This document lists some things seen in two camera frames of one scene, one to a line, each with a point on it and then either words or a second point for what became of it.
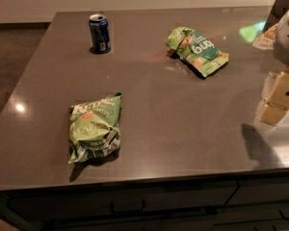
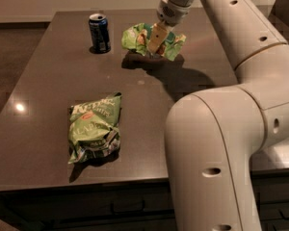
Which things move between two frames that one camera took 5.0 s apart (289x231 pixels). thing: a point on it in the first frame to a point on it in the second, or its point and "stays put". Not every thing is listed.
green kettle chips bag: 94,127 stays put
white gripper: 287,40 to 170,12
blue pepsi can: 99,34 stays put
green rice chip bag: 196,50 to 136,37
